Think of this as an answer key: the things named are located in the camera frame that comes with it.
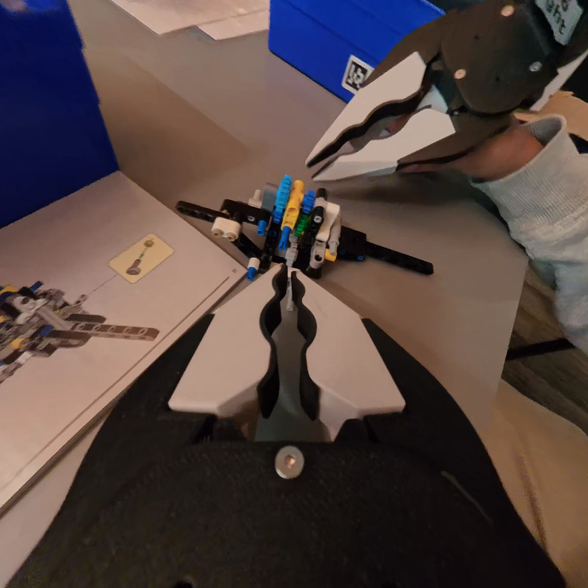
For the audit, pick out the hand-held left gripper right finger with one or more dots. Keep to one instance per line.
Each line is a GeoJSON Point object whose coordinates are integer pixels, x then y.
{"type": "Point", "coordinates": [353, 367]}

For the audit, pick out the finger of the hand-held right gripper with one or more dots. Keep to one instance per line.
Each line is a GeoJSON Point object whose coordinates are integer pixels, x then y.
{"type": "Point", "coordinates": [413, 138]}
{"type": "Point", "coordinates": [386, 87]}

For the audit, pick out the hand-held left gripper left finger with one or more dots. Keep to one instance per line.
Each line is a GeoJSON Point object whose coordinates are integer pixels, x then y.
{"type": "Point", "coordinates": [225, 358]}

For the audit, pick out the grey lego axle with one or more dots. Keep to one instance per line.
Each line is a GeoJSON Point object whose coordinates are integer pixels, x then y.
{"type": "Point", "coordinates": [290, 294]}

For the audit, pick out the multicoloured lego model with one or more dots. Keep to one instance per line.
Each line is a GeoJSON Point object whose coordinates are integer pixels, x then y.
{"type": "Point", "coordinates": [294, 216]}

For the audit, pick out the person's right forearm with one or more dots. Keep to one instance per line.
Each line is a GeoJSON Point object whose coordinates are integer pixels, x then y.
{"type": "Point", "coordinates": [551, 206]}

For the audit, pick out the lego instruction booklet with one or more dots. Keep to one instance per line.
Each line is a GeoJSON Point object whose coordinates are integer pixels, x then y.
{"type": "Point", "coordinates": [92, 275]}

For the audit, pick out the person's right hand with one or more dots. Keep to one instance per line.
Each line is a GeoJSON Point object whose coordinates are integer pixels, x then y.
{"type": "Point", "coordinates": [505, 154]}

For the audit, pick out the blue plastic bin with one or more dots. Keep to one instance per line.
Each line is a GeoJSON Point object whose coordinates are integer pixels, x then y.
{"type": "Point", "coordinates": [46, 115]}
{"type": "Point", "coordinates": [312, 32]}

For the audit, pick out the brown cardboard box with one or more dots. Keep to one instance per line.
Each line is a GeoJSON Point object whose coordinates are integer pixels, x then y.
{"type": "Point", "coordinates": [576, 108]}

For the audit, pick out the white paper sheet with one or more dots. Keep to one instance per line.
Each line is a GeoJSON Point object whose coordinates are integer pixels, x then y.
{"type": "Point", "coordinates": [183, 13]}

